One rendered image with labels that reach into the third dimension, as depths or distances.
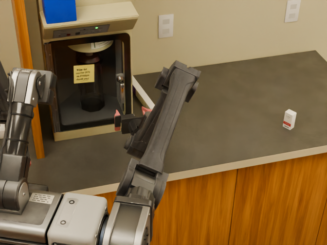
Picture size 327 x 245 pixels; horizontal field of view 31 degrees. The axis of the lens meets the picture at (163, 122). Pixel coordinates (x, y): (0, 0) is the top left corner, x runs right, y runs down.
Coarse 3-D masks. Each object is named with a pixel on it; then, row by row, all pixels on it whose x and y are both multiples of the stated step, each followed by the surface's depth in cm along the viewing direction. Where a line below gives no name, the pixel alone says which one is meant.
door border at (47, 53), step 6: (48, 48) 210; (48, 54) 211; (48, 60) 213; (48, 66) 214; (54, 90) 221; (54, 96) 222; (54, 102) 224; (54, 108) 225; (54, 114) 227; (54, 120) 228; (54, 126) 230
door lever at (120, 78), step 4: (120, 76) 225; (120, 80) 224; (120, 84) 222; (124, 84) 222; (120, 88) 223; (124, 88) 223; (120, 92) 224; (124, 92) 224; (120, 96) 225; (124, 96) 225; (120, 100) 226; (124, 100) 226
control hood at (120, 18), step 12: (84, 12) 201; (96, 12) 201; (108, 12) 202; (120, 12) 202; (132, 12) 202; (48, 24) 194; (60, 24) 195; (72, 24) 195; (84, 24) 197; (96, 24) 199; (120, 24) 205; (132, 24) 207; (48, 36) 203
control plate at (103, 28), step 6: (108, 24) 202; (60, 30) 198; (66, 30) 199; (72, 30) 201; (78, 30) 202; (84, 30) 203; (90, 30) 204; (96, 30) 206; (102, 30) 207; (54, 36) 204; (60, 36) 205; (66, 36) 206
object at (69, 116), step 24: (72, 48) 212; (96, 48) 215; (120, 48) 218; (72, 72) 218; (96, 72) 221; (120, 72) 224; (72, 96) 224; (96, 96) 227; (72, 120) 231; (96, 120) 234
